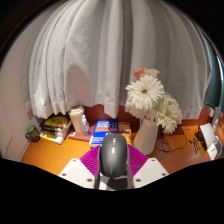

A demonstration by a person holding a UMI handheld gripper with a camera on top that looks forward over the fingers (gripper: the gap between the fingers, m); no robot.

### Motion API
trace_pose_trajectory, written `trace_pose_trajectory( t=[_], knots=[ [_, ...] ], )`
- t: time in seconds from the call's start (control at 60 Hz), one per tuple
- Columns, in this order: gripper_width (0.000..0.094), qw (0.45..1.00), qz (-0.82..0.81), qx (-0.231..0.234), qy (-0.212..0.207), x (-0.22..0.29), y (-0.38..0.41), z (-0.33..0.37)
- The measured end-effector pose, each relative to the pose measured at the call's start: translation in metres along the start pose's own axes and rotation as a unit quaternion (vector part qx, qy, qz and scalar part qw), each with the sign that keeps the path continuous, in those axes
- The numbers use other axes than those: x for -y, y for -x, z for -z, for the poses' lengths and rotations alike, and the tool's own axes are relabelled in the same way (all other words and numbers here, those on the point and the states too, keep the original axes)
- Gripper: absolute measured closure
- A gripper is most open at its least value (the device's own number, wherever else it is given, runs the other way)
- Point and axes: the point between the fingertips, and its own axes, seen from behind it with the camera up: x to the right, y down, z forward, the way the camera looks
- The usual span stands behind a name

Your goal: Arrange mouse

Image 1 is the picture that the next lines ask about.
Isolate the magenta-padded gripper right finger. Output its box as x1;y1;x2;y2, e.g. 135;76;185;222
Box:
126;143;170;189

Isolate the cream lidded tumbler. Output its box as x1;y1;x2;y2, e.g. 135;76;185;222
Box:
68;105;86;134

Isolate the white pleated curtain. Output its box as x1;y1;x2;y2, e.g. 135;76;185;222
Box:
21;0;214;121

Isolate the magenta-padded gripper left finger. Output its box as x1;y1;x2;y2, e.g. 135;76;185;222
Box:
58;144;103;190

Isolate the white electronic device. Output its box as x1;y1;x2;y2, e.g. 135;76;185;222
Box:
194;122;223;161

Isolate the white flower bouquet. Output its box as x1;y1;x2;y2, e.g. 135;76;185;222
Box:
124;67;184;135

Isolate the yellow-covered book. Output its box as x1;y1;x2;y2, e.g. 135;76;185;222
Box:
39;114;71;129

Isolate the dark grey computer mouse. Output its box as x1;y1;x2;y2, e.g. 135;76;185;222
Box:
99;133;130;178

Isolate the red-brown book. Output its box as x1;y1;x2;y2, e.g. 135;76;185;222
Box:
67;130;93;142

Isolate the blue book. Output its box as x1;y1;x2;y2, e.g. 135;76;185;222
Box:
88;119;120;148

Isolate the white ceramic vase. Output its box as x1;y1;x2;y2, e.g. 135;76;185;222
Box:
132;117;160;156

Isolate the black cable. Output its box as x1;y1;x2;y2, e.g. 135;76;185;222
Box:
156;126;201;154

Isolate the dark mug with green inside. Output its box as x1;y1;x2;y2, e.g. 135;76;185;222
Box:
25;124;41;143

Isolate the white and yellow book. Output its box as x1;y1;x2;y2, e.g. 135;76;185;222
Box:
39;128;73;145

